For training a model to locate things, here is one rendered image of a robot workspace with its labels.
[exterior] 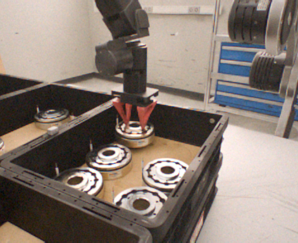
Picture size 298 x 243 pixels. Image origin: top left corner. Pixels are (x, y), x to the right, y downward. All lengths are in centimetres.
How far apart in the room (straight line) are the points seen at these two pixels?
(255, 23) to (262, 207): 49
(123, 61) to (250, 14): 42
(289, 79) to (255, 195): 61
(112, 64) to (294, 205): 57
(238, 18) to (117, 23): 38
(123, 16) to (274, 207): 58
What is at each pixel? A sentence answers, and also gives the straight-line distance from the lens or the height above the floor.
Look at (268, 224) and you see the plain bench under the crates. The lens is 71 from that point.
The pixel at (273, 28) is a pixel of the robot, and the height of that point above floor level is 111.
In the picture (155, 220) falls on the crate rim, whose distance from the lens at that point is 33.
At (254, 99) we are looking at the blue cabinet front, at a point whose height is 43.
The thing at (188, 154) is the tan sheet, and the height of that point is 83.
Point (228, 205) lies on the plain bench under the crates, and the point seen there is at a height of 70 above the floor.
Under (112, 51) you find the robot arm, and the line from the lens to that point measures 53.
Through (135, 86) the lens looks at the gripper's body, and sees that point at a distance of 59.
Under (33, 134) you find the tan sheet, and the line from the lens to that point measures 80.
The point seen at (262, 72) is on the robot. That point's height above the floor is 89.
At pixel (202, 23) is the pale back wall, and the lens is 341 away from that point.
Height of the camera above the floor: 117
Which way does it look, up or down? 24 degrees down
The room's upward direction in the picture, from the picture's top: straight up
